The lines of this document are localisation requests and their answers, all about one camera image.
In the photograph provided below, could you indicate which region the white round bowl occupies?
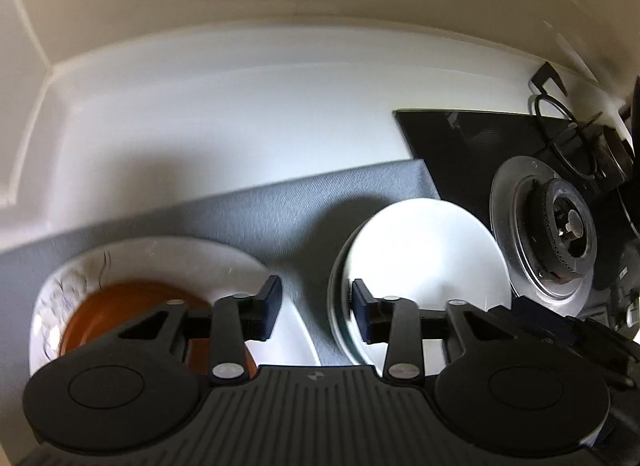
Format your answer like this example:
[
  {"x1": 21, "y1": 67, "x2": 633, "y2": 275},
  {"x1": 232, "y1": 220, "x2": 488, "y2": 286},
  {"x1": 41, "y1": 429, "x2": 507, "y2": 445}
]
[{"x1": 326, "y1": 198, "x2": 512, "y2": 372}]

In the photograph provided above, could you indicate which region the white square plate on mat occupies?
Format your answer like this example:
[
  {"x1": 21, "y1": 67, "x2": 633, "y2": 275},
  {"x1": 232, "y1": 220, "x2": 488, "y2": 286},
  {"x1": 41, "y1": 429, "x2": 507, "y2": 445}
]
[{"x1": 28, "y1": 236, "x2": 321, "y2": 377}]

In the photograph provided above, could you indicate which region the grey table mat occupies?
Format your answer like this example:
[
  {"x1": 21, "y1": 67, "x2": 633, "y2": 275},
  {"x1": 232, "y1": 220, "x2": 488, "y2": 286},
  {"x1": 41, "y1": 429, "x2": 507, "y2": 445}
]
[{"x1": 0, "y1": 157, "x2": 443, "y2": 397}]

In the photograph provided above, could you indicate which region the brown round plate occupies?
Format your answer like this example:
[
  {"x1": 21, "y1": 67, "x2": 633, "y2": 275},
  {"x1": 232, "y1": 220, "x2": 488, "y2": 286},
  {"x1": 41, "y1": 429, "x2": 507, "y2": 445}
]
[{"x1": 56, "y1": 281, "x2": 258, "y2": 382}]

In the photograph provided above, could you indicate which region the black gas stove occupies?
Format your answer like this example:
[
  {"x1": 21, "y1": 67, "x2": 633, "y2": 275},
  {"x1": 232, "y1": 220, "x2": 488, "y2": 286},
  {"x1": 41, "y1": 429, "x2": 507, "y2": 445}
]
[{"x1": 394, "y1": 109, "x2": 639, "y2": 339}]

